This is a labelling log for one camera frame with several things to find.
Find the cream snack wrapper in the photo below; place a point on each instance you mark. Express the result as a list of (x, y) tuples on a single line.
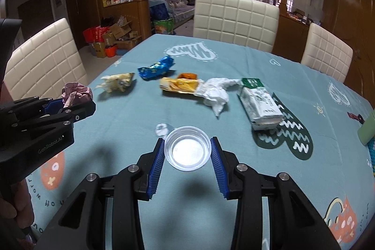
[(117, 83)]

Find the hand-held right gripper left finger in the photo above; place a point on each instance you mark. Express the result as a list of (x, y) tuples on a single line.
[(155, 171)]

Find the blue snack wrapper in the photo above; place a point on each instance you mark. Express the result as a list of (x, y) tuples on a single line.
[(155, 68)]

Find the orange snack wrapper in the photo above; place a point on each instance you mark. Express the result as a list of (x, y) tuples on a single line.
[(187, 76)]

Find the cream quilted chair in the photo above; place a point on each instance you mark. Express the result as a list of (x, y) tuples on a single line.
[(234, 21), (44, 62), (326, 53)]

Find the small maroon clip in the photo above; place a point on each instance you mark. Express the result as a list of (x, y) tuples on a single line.
[(356, 117)]

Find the blue bag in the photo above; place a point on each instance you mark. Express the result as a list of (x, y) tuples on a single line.
[(159, 11)]

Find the beaded tissue box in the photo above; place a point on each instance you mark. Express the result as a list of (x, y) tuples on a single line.
[(372, 156)]

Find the dark wooden door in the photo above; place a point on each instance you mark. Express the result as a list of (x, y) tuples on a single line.
[(79, 7)]

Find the green patterned bag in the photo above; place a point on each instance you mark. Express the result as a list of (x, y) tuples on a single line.
[(163, 26)]

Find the yellow snack wrapper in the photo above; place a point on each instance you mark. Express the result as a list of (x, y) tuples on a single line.
[(178, 86)]

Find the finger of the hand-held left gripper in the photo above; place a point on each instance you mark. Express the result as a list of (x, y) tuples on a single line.
[(52, 105), (76, 113)]

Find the orange bucket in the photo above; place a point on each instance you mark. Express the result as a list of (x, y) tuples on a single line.
[(111, 52)]

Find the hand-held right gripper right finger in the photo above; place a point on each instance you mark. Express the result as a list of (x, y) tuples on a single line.
[(218, 171)]

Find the small white paper scrap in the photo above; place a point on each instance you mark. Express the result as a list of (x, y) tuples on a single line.
[(161, 130)]

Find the grey patterned sofa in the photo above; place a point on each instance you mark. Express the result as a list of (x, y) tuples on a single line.
[(175, 7)]

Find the cardboard box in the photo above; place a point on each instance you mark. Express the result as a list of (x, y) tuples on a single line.
[(120, 29), (129, 43), (99, 50)]

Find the large white tissue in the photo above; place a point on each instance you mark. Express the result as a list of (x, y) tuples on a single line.
[(215, 94)]

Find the white plastic lid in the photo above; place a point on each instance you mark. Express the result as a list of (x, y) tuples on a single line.
[(187, 150)]

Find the person's left hand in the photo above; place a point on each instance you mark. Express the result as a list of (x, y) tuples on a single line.
[(23, 206)]

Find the green white milk carton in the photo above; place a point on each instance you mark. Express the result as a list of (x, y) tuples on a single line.
[(259, 103)]

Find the red bag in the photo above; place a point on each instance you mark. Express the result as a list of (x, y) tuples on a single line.
[(95, 34)]

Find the green canister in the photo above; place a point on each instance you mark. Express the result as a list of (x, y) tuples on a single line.
[(367, 128)]

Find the pink wrapper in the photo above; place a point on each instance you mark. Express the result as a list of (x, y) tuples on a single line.
[(77, 91)]

